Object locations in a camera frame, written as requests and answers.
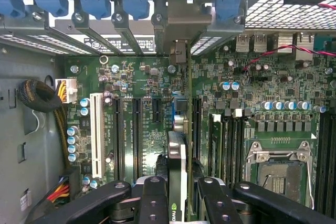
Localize green RAM stick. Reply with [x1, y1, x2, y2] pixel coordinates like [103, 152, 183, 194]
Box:
[212, 113, 224, 180]

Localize CPU socket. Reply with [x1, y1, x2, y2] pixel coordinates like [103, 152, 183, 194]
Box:
[245, 140, 314, 209]

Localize white expansion slot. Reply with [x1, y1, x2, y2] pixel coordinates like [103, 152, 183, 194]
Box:
[90, 92, 106, 179]

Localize thin metal locking lever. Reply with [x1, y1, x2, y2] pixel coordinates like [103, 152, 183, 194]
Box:
[304, 150, 315, 210]

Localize short black expansion slot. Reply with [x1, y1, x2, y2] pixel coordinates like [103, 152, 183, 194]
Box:
[151, 97, 163, 123]

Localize green motherboard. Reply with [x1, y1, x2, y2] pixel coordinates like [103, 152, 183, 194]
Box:
[62, 34, 336, 224]

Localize white power connector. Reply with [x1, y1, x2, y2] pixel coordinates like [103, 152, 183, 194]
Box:
[55, 77, 79, 104]

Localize open PC case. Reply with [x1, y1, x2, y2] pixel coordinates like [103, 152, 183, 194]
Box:
[0, 0, 336, 224]

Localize coloured wire bundle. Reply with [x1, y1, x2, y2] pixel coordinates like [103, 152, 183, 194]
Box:
[46, 178, 71, 204]

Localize yellow and black power wires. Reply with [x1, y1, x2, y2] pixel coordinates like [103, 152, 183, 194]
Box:
[54, 104, 71, 168]

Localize black sleeved cable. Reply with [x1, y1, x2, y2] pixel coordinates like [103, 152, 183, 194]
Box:
[17, 79, 62, 113]

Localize red and black twisted wire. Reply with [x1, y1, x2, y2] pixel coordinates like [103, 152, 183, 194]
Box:
[243, 44, 336, 72]

